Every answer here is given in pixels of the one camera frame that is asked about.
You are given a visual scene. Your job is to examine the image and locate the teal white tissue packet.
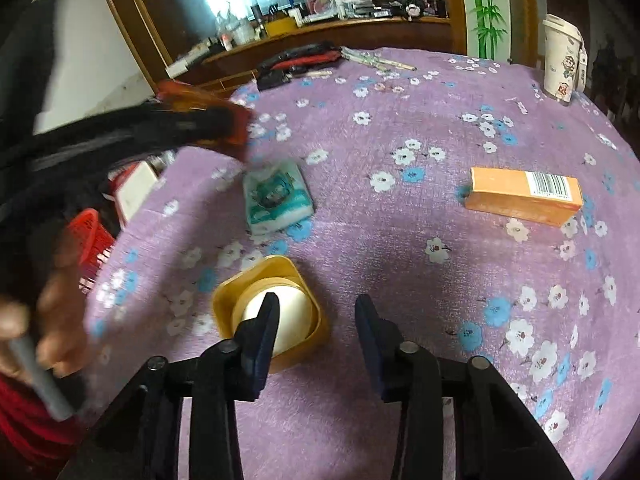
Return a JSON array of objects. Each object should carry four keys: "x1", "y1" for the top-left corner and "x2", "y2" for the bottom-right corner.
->
[{"x1": 242, "y1": 160, "x2": 316, "y2": 236}]

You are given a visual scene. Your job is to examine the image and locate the yellow box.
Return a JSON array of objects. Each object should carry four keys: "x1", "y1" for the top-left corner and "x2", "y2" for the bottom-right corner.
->
[{"x1": 262, "y1": 19, "x2": 297, "y2": 37}]

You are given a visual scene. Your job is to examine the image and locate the black red tool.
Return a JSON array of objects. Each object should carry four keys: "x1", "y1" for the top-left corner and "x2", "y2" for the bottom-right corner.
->
[{"x1": 257, "y1": 42, "x2": 343, "y2": 74}]

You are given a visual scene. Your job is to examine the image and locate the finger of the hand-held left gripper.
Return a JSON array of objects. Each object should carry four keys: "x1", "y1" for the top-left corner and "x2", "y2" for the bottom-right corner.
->
[{"x1": 144, "y1": 105, "x2": 242, "y2": 149}]

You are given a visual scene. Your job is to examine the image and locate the white cartoon paper cup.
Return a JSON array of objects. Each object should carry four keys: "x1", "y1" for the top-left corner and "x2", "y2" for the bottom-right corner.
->
[{"x1": 542, "y1": 13, "x2": 586, "y2": 107}]

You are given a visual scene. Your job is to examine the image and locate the wooden counter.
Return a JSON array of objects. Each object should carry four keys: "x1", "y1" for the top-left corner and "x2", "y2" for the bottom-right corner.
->
[{"x1": 165, "y1": 15, "x2": 453, "y2": 96}]

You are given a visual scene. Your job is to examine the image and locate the gold tin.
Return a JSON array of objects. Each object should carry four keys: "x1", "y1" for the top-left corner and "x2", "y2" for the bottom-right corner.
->
[{"x1": 211, "y1": 255, "x2": 331, "y2": 375}]

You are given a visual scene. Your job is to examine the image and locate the torn red carton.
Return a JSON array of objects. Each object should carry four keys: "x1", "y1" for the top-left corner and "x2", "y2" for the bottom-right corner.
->
[{"x1": 107, "y1": 161, "x2": 141, "y2": 182}]

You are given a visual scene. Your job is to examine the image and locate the bamboo painted pillar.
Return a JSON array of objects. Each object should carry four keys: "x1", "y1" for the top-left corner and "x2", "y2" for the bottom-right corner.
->
[{"x1": 460, "y1": 0, "x2": 516, "y2": 61}]

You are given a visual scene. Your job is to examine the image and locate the dark red packet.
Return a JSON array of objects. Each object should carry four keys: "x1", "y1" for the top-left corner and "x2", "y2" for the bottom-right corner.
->
[{"x1": 155, "y1": 80, "x2": 253, "y2": 163}]

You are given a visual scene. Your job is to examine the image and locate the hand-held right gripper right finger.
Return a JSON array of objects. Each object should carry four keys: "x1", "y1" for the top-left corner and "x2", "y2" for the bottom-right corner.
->
[{"x1": 354, "y1": 295, "x2": 576, "y2": 480}]

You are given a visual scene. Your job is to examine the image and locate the person's left hand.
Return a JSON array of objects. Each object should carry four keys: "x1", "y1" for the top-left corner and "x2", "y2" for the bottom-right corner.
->
[{"x1": 0, "y1": 260, "x2": 93, "y2": 379}]

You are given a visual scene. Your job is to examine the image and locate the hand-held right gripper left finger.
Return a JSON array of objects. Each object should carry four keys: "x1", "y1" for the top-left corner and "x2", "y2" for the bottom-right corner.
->
[{"x1": 57, "y1": 292, "x2": 281, "y2": 480}]

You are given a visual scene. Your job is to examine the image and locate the person's red garment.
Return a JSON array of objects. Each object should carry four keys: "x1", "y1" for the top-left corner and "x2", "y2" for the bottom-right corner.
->
[{"x1": 0, "y1": 372, "x2": 88, "y2": 480}]

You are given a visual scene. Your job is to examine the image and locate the long white box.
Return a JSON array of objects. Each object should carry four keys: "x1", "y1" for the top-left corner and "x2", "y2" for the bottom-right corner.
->
[{"x1": 112, "y1": 160, "x2": 160, "y2": 228}]

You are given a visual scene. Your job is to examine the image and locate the black pouch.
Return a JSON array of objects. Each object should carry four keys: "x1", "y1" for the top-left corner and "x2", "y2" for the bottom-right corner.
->
[{"x1": 256, "y1": 70, "x2": 292, "y2": 92}]

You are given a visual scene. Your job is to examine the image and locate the purple floral tablecloth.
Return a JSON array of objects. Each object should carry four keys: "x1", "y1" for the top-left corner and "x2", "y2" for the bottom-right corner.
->
[{"x1": 82, "y1": 47, "x2": 640, "y2": 480}]

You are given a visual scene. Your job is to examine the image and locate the red plastic basket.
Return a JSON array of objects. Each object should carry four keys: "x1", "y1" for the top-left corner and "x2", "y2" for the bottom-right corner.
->
[{"x1": 67, "y1": 208, "x2": 116, "y2": 292}]

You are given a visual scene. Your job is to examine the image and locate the bundle of chopsticks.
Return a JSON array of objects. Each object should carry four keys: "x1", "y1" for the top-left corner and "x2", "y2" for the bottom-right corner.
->
[{"x1": 340, "y1": 47, "x2": 418, "y2": 72}]

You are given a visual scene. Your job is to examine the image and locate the orange box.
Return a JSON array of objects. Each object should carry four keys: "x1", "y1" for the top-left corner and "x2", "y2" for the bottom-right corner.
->
[{"x1": 464, "y1": 166, "x2": 585, "y2": 228}]

